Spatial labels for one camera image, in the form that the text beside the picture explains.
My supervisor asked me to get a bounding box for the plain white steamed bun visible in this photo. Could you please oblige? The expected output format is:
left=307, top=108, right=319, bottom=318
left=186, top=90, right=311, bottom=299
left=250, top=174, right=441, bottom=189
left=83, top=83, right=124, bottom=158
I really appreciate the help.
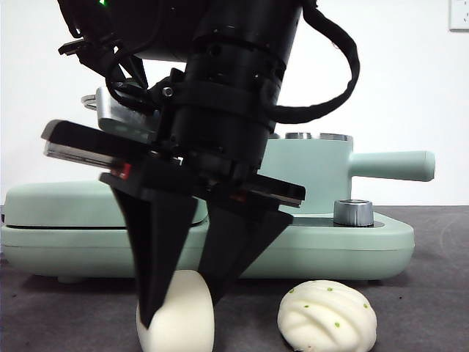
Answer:
left=136, top=269, right=215, bottom=352

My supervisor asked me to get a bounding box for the twisted bun with green specks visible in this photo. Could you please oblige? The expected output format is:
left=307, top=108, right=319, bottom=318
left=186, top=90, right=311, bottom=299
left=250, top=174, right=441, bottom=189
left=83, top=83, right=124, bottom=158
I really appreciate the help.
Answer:
left=277, top=280, right=377, bottom=352

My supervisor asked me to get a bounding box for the green breakfast machine base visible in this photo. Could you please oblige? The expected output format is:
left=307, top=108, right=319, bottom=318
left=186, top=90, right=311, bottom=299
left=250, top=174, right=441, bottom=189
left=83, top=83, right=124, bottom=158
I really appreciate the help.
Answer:
left=0, top=210, right=415, bottom=285

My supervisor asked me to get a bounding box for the silver control knob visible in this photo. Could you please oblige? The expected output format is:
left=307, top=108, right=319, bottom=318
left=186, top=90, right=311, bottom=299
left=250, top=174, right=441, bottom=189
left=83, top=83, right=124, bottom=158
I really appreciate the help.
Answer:
left=333, top=199, right=374, bottom=227

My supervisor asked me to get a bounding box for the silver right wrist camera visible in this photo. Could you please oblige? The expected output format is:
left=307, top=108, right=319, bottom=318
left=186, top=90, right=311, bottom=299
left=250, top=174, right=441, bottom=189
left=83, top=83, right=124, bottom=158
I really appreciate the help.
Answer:
left=95, top=87, right=162, bottom=142

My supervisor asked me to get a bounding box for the green pot with handle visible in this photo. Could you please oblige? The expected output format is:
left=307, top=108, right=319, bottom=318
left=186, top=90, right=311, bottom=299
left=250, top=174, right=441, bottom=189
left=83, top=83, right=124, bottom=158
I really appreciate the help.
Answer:
left=262, top=132, right=436, bottom=216

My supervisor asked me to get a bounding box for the black sleeved cable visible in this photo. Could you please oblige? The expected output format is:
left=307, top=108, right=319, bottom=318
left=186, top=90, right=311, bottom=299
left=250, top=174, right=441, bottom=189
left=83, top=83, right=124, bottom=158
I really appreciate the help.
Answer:
left=263, top=3, right=362, bottom=124

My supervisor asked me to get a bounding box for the white wall socket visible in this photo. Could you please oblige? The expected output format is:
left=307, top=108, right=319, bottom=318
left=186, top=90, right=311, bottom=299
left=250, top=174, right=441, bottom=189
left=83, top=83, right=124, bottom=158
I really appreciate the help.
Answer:
left=448, top=0, right=469, bottom=32

